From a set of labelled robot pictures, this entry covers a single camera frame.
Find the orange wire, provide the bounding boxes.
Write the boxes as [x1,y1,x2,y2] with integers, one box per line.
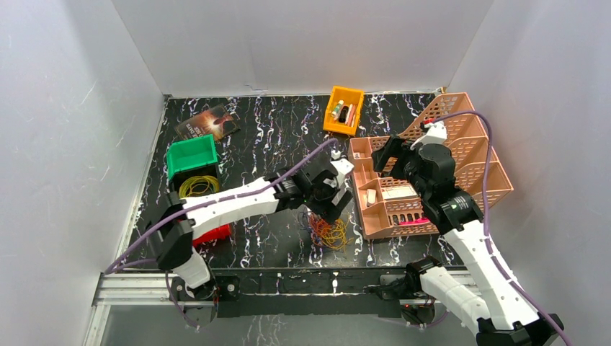
[308,212,341,245]

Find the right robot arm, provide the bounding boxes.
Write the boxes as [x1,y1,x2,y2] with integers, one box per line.
[372,134,570,345]

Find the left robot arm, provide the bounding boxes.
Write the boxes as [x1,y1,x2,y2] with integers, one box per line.
[151,159,354,301]

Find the white eraser in organizer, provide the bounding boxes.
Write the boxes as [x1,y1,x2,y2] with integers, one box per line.
[365,189,377,207]

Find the pink desk organizer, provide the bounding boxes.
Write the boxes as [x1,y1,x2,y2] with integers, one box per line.
[348,92,514,239]

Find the pink item in organizer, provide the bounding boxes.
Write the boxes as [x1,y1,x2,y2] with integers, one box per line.
[399,218,429,226]

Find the orange-yellow plastic bin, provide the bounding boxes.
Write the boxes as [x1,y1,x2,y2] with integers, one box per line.
[323,86,365,136]

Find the red plastic bin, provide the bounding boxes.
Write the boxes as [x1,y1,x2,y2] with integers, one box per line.
[192,224,232,247]

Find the black plastic bin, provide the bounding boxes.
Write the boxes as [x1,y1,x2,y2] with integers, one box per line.
[169,164,221,198]

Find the dark book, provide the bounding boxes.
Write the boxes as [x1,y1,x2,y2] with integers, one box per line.
[174,105,240,141]

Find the green plastic bin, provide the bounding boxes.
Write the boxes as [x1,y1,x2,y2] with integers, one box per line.
[166,134,218,180]

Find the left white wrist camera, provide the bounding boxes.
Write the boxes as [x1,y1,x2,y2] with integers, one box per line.
[330,149,354,190]

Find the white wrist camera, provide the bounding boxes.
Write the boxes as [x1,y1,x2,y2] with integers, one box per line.
[330,149,354,190]
[410,119,447,151]

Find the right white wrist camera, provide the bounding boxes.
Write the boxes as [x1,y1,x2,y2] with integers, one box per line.
[410,119,447,151]

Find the yellow-green wire coil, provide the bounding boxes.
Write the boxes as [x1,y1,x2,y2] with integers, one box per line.
[179,175,221,198]

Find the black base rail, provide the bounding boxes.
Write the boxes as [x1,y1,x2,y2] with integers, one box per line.
[93,267,483,330]

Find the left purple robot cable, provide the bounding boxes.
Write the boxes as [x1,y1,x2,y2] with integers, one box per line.
[104,137,340,330]

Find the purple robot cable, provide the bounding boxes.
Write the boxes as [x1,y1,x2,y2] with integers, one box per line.
[419,110,574,346]
[104,137,340,330]

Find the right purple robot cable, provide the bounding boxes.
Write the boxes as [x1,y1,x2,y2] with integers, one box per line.
[419,110,574,346]

